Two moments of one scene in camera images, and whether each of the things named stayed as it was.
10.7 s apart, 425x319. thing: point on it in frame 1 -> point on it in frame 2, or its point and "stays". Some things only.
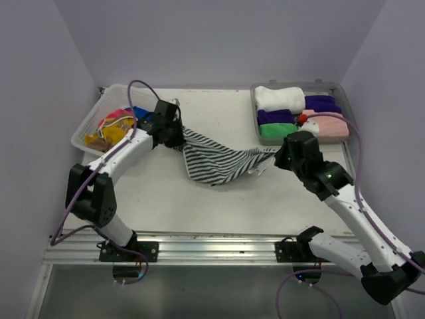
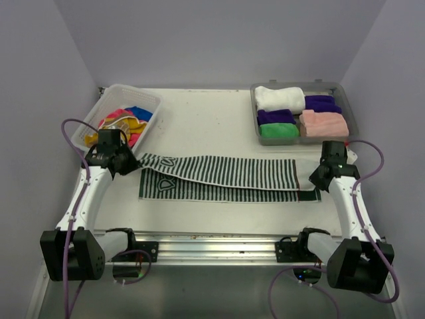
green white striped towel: [210, 162] -> [179, 177]
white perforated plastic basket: [113, 97] stays
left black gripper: [180, 140] -> [133, 164]
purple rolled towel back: [321, 104] stays
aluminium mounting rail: [174, 246] stays
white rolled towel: [292, 98] stays
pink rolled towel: [330, 123] stays
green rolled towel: [276, 130] stays
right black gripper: [279, 160] -> [316, 181]
